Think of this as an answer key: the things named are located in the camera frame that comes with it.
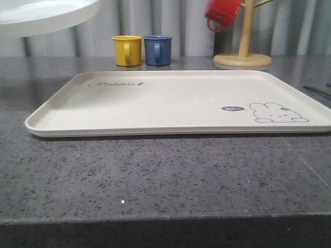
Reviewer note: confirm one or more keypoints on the silver metal fork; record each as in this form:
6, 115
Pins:
317, 90

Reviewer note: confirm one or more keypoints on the white round plate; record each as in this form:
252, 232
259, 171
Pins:
30, 18

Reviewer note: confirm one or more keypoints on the beige rabbit serving tray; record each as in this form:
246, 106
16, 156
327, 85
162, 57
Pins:
177, 102

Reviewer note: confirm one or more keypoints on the blue enamel mug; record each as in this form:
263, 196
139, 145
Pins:
157, 50

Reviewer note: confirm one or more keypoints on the yellow enamel mug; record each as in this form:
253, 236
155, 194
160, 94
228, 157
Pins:
127, 50

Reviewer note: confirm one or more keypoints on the wooden mug tree stand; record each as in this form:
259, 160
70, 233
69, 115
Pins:
243, 58

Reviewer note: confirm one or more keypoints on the red enamel mug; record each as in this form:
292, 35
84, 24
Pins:
223, 12

